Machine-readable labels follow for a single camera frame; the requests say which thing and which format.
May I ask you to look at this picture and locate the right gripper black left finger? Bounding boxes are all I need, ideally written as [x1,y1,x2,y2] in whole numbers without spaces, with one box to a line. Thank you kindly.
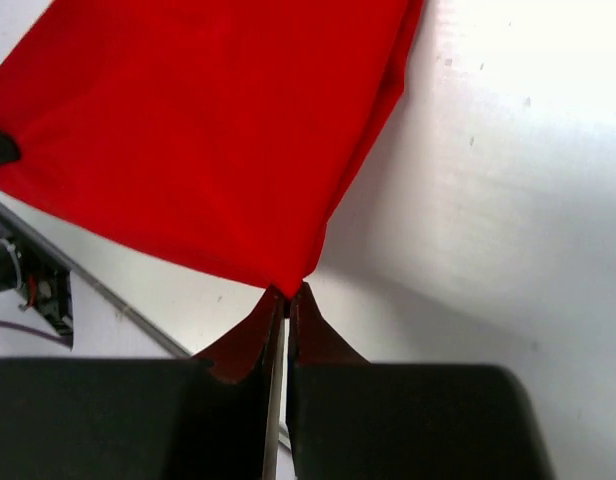
[0,288,284,479]

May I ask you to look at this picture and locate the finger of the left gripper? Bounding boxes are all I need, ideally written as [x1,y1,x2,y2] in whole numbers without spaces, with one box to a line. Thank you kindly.
[0,130,21,166]

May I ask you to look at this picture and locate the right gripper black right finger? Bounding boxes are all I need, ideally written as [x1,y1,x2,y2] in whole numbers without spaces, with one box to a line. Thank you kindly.
[286,284,554,479]

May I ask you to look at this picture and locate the red t-shirt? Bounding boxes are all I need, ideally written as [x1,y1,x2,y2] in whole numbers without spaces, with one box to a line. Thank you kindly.
[0,0,427,296]

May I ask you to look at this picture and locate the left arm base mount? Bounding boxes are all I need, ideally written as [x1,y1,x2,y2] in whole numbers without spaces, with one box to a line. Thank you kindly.
[0,203,74,348]

